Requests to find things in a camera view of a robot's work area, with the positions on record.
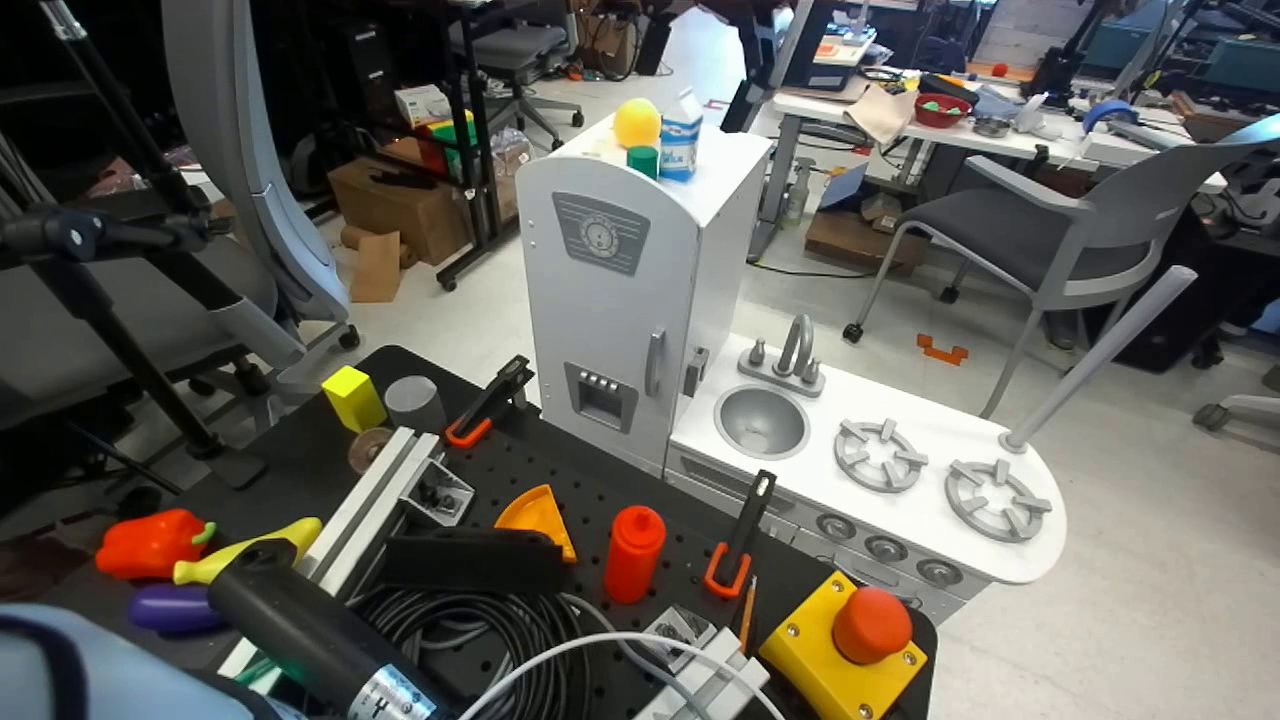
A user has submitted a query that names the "toy fridge door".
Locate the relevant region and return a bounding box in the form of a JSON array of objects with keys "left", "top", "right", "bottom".
[{"left": 516, "top": 155, "right": 707, "bottom": 477}]

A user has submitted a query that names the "toy sink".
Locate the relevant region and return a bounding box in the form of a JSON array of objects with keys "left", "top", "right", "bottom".
[{"left": 713, "top": 384, "right": 812, "bottom": 462}]

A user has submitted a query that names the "white toy kitchen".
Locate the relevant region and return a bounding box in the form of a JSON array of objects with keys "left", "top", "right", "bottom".
[{"left": 515, "top": 111, "right": 1199, "bottom": 624}]

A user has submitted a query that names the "black clamp with orange grip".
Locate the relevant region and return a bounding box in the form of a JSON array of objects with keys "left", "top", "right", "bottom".
[
  {"left": 444, "top": 354, "right": 537, "bottom": 450},
  {"left": 702, "top": 469, "right": 779, "bottom": 601}
]

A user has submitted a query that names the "grey toy tap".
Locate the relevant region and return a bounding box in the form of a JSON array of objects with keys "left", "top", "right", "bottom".
[{"left": 737, "top": 314, "right": 828, "bottom": 399}]

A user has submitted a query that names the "orange toy wedge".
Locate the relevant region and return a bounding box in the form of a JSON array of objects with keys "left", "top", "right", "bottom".
[{"left": 493, "top": 484, "right": 579, "bottom": 564}]

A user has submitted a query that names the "red toy ketchup bottle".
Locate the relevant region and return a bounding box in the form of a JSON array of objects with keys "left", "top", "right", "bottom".
[{"left": 602, "top": 505, "right": 668, "bottom": 606}]

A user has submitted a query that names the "toy milk carton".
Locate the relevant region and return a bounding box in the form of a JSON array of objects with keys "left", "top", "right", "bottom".
[{"left": 659, "top": 87, "right": 705, "bottom": 184}]

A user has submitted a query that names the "spray bottle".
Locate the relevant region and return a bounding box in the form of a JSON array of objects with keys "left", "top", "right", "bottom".
[{"left": 782, "top": 157, "right": 814, "bottom": 224}]

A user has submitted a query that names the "grey cylinder block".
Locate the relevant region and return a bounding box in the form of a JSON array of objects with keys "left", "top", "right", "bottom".
[{"left": 384, "top": 375, "right": 449, "bottom": 437}]

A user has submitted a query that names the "yellow toy lemon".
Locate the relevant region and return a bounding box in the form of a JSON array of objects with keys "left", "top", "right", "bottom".
[{"left": 613, "top": 97, "right": 663, "bottom": 151}]

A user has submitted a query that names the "flat cardboard box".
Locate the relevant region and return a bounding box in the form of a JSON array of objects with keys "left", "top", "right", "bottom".
[{"left": 804, "top": 205, "right": 933, "bottom": 278}]

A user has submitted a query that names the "grey toy burner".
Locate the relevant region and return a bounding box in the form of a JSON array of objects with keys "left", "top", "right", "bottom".
[
  {"left": 944, "top": 458, "right": 1054, "bottom": 545},
  {"left": 833, "top": 417, "right": 930, "bottom": 494}
]

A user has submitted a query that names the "flat black box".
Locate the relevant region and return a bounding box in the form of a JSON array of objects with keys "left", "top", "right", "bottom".
[{"left": 377, "top": 528, "right": 569, "bottom": 594}]

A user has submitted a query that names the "brown paper bag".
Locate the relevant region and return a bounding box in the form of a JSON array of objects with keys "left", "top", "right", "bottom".
[{"left": 340, "top": 226, "right": 419, "bottom": 304}]

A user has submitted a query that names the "brown wooden disc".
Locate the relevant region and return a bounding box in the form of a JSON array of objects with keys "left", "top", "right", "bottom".
[{"left": 347, "top": 428, "right": 395, "bottom": 475}]

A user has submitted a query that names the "yellow block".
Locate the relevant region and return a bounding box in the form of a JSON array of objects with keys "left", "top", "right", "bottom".
[{"left": 321, "top": 365, "right": 388, "bottom": 434}]

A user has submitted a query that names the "yellow box with red button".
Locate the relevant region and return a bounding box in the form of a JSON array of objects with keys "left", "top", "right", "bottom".
[{"left": 757, "top": 571, "right": 930, "bottom": 720}]

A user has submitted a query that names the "red bowl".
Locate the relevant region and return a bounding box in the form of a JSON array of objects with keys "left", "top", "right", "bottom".
[{"left": 913, "top": 92, "right": 974, "bottom": 130}]

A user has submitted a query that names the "white cluttered table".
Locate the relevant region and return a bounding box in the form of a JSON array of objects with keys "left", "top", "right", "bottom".
[{"left": 762, "top": 55, "right": 1233, "bottom": 263}]

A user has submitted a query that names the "grey chair with armrests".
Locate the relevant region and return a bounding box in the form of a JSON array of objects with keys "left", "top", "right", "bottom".
[{"left": 842, "top": 112, "right": 1280, "bottom": 421}]

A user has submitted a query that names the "yellow toy squash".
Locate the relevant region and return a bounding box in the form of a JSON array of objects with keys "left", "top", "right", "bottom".
[{"left": 171, "top": 516, "right": 325, "bottom": 588}]

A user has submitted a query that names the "grey office chair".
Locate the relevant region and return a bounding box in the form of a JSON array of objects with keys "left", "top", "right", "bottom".
[{"left": 0, "top": 0, "right": 363, "bottom": 481}]

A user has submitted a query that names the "red toy pepper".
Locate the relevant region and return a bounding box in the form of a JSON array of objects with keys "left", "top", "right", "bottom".
[{"left": 95, "top": 508, "right": 218, "bottom": 582}]

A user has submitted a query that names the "blue tape roll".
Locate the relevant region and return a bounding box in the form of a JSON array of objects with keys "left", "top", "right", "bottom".
[{"left": 1082, "top": 99, "right": 1142, "bottom": 137}]

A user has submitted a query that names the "purple toy eggplant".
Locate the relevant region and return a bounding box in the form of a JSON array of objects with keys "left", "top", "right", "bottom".
[{"left": 126, "top": 583, "right": 224, "bottom": 635}]

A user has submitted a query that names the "white cable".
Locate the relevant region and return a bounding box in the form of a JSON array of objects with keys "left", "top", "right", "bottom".
[{"left": 484, "top": 629, "right": 788, "bottom": 720}]

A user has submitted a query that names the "aluminium rail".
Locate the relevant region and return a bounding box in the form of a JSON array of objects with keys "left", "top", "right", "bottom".
[{"left": 215, "top": 427, "right": 477, "bottom": 683}]

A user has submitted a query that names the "aluminium bracket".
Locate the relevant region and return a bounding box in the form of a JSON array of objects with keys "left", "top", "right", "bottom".
[{"left": 628, "top": 604, "right": 772, "bottom": 720}]

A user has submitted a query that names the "coil of black cable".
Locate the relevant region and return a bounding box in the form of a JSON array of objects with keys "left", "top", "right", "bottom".
[{"left": 348, "top": 584, "right": 603, "bottom": 720}]

